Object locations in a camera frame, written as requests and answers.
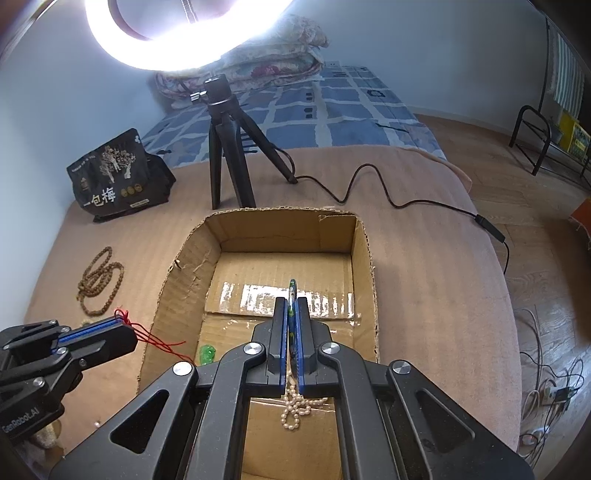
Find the brown wooden bead mala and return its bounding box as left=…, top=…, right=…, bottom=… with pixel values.
left=76, top=246, right=125, bottom=317

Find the green jade pendant red cord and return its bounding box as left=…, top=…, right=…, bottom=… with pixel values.
left=113, top=307, right=219, bottom=368

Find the white pearl necklace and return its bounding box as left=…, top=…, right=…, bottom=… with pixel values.
left=279, top=354, right=332, bottom=434

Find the silver blue bangle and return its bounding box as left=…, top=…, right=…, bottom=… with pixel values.
left=287, top=279, right=297, bottom=319

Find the cardboard box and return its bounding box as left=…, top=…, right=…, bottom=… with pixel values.
left=139, top=208, right=380, bottom=479

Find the black snack bag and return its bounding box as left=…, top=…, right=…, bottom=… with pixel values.
left=66, top=128, right=176, bottom=223

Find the black tripod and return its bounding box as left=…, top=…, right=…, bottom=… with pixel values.
left=190, top=75, right=297, bottom=209

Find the blue checkered bedsheet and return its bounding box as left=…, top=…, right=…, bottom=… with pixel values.
left=142, top=66, right=446, bottom=168

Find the black metal shoe rack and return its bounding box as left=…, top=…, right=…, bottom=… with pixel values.
left=509, top=20, right=590, bottom=189

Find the folded floral quilt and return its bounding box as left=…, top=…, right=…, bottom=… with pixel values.
left=148, top=14, right=329, bottom=111

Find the floor cables and power strip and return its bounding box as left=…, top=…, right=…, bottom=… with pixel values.
left=512, top=306, right=587, bottom=467

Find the black power cable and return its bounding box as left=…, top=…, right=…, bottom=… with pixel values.
left=257, top=142, right=511, bottom=276

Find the ring light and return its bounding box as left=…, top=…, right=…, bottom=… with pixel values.
left=84, top=1, right=291, bottom=72

